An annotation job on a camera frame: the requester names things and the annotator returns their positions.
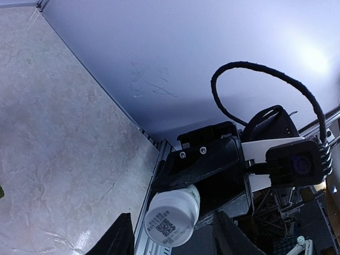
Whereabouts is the white pill bottle with code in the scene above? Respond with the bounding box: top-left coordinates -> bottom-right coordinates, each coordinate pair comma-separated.
144,185 -> 200,248

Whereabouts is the aluminium front rail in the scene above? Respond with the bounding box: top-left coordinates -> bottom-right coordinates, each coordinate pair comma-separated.
134,139 -> 174,255

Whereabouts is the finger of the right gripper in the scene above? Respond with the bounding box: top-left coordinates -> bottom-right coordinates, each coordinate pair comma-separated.
157,137 -> 241,191

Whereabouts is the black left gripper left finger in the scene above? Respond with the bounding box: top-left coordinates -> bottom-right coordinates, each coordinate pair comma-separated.
86,213 -> 134,255

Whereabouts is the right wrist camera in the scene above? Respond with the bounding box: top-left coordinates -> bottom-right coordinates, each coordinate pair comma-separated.
240,137 -> 333,193

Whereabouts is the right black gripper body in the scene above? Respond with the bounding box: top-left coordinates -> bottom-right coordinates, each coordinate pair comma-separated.
177,121 -> 245,220

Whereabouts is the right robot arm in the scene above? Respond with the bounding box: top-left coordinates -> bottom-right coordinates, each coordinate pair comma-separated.
144,105 -> 299,248

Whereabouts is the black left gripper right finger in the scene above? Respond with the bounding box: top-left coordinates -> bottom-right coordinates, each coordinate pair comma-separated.
212,211 -> 265,255

